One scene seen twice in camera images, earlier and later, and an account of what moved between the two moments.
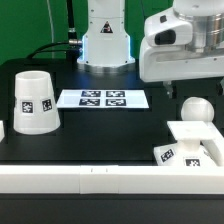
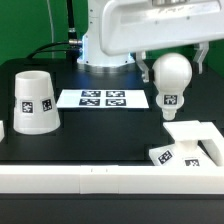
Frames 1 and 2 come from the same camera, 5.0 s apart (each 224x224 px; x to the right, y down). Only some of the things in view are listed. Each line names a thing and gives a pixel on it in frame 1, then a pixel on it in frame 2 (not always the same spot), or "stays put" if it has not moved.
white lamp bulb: (197, 109) -> (171, 74)
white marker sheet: (103, 99) stays put
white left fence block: (2, 131) stays put
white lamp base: (189, 152) stays put
